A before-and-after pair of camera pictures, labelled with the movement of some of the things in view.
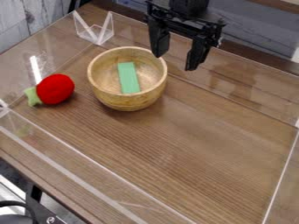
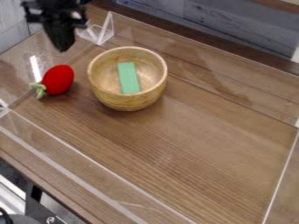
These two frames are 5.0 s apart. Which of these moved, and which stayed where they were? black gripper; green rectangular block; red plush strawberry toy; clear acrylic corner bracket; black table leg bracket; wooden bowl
Moved: black gripper; red plush strawberry toy
Stayed: clear acrylic corner bracket; green rectangular block; black table leg bracket; wooden bowl
